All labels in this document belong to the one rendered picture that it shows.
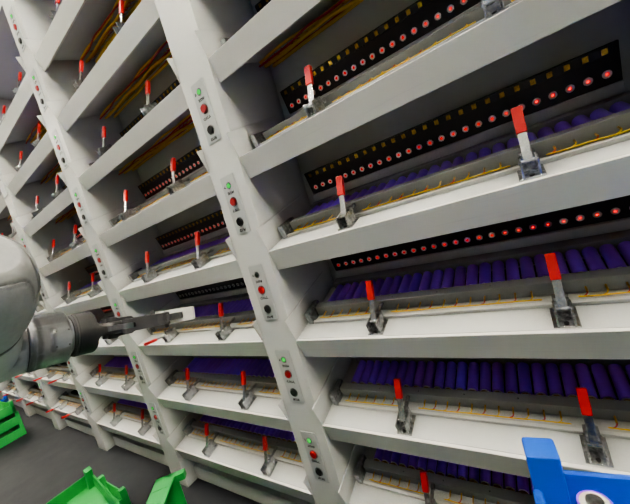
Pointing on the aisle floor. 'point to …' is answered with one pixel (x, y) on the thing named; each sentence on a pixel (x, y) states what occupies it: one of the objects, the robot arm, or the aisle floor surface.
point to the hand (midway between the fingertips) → (176, 315)
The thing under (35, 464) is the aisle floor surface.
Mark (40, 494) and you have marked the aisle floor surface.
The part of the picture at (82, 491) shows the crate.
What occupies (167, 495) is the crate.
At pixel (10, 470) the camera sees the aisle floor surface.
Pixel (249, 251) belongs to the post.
